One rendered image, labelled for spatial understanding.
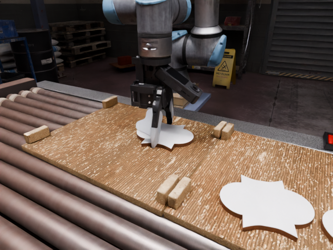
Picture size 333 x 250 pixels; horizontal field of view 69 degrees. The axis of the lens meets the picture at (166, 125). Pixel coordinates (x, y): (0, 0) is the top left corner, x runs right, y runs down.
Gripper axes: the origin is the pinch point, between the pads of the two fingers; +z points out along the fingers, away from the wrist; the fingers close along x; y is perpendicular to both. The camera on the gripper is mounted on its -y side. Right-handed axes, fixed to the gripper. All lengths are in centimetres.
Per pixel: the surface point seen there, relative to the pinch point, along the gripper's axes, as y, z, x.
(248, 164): -21.3, 0.6, 5.6
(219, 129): -13.5, -2.1, -3.7
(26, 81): 72, -1, -25
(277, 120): -61, 94, -239
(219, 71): 25, 68, -347
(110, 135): 13.9, 0.6, 3.8
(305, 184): -31.9, 0.6, 8.8
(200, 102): -1.0, 7.1, -44.6
